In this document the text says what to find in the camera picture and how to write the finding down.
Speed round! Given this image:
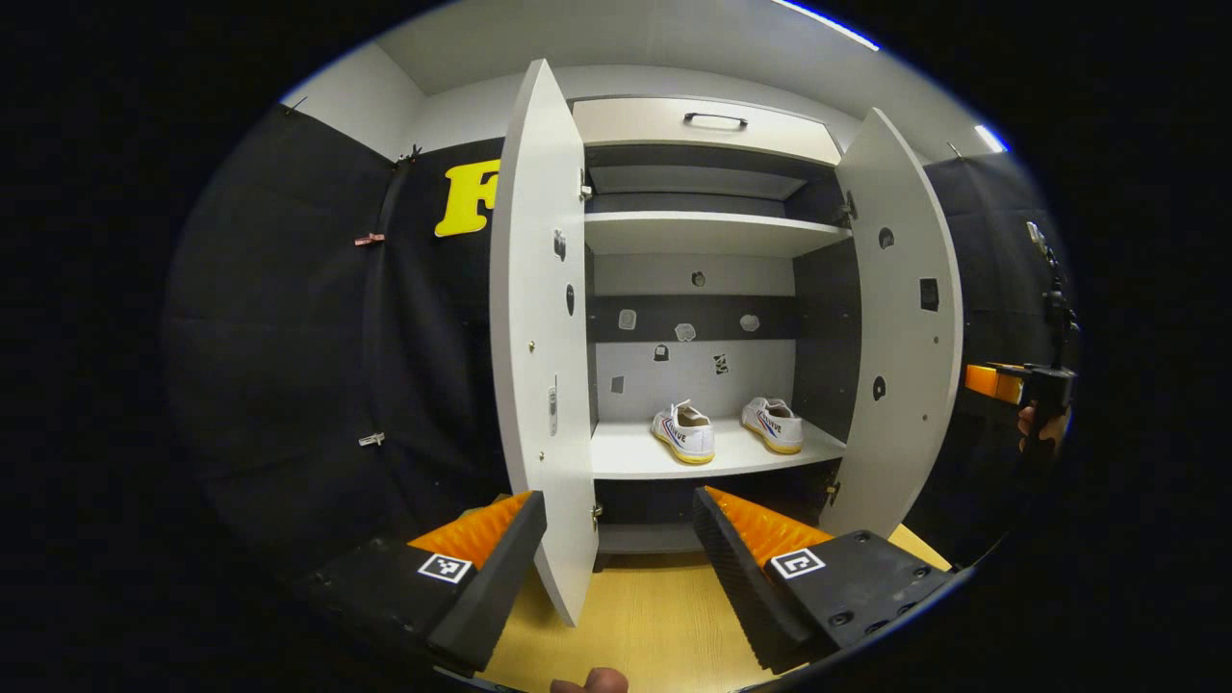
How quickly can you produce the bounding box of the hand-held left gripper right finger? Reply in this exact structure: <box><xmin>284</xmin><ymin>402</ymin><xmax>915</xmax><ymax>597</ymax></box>
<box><xmin>693</xmin><ymin>484</ymin><xmax>963</xmax><ymax>675</ymax></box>

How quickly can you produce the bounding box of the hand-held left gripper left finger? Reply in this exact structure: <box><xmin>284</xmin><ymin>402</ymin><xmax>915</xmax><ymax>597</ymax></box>
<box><xmin>294</xmin><ymin>489</ymin><xmax>548</xmax><ymax>677</ymax></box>

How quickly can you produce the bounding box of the white shoe cabinet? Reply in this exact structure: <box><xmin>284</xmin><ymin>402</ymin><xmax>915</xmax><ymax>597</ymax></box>
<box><xmin>573</xmin><ymin>94</ymin><xmax>862</xmax><ymax>557</ymax></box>

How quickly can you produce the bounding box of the white cabinet drawer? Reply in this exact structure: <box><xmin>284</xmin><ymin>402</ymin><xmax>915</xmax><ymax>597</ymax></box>
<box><xmin>573</xmin><ymin>96</ymin><xmax>845</xmax><ymax>167</ymax></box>

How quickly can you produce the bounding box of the white shoe cabinet door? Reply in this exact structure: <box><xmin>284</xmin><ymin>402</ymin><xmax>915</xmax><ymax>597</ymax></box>
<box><xmin>489</xmin><ymin>58</ymin><xmax>600</xmax><ymax>629</ymax></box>
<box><xmin>818</xmin><ymin>106</ymin><xmax>965</xmax><ymax>540</ymax></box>

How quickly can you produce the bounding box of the white canvas shoe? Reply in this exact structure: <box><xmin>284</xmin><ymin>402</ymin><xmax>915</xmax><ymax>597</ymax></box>
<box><xmin>651</xmin><ymin>399</ymin><xmax>717</xmax><ymax>466</ymax></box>
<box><xmin>739</xmin><ymin>396</ymin><xmax>806</xmax><ymax>455</ymax></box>

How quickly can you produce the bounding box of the black backdrop cloth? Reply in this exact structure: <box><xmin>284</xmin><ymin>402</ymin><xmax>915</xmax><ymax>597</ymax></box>
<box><xmin>164</xmin><ymin>104</ymin><xmax>1079</xmax><ymax>569</ymax></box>

